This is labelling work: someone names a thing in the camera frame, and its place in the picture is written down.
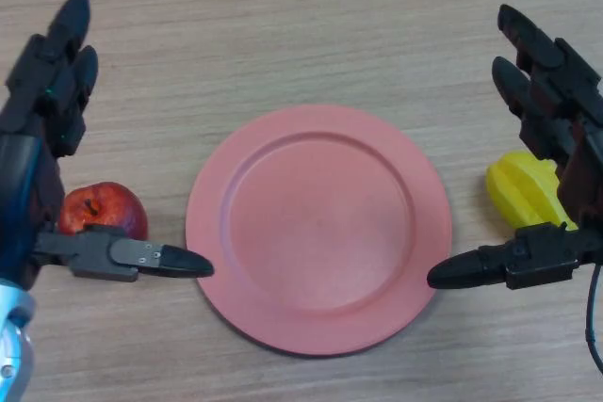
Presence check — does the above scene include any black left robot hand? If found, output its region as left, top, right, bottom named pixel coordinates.
left=0, top=0, right=216, bottom=293

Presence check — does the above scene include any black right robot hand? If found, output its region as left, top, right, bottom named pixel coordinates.
left=426, top=4, right=603, bottom=291

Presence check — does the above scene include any yellow starfruit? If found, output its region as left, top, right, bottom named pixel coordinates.
left=484, top=151, right=579, bottom=233

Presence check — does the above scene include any pink round plate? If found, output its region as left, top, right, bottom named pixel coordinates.
left=185, top=104, right=453, bottom=359

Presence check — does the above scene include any red apple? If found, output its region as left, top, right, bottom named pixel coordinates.
left=57, top=181, right=150, bottom=239

